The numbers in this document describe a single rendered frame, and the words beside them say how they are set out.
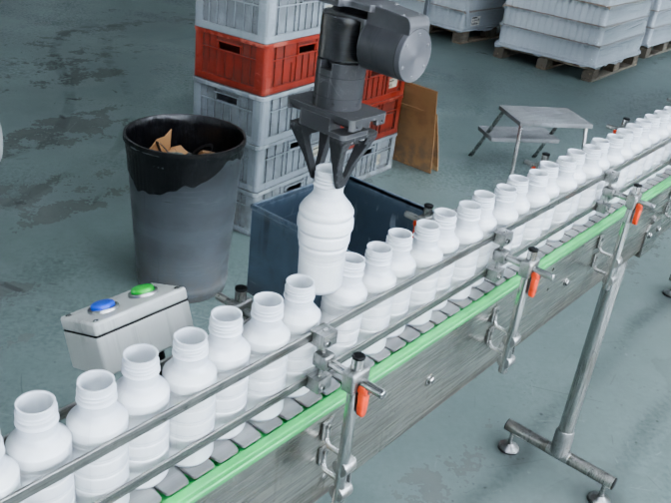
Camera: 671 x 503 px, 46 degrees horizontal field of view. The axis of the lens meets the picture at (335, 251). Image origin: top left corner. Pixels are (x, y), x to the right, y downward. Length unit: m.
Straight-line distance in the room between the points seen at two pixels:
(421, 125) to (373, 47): 3.71
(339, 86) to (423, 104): 3.60
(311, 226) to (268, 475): 0.32
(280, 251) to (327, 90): 0.81
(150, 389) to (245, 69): 2.69
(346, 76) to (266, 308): 0.28
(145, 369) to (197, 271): 2.22
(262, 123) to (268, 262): 1.77
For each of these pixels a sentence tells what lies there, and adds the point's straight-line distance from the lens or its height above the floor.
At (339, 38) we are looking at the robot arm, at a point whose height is 1.46.
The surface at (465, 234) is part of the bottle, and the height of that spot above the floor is 1.12.
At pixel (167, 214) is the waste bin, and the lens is 2.91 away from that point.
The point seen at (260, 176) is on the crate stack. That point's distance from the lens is 3.53.
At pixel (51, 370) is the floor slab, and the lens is 2.80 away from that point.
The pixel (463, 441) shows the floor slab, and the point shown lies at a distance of 2.62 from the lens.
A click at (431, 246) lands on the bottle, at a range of 1.18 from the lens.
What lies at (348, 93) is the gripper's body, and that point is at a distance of 0.90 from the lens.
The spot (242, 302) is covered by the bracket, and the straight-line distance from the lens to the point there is 1.07.
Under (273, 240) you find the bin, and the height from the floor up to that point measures 0.89.
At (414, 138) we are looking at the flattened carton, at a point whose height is 0.19.
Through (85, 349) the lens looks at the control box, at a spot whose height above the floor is 1.08.
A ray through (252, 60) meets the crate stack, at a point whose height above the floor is 0.81.
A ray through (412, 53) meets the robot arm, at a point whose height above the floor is 1.47.
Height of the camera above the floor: 1.65
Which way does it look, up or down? 27 degrees down
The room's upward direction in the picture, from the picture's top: 7 degrees clockwise
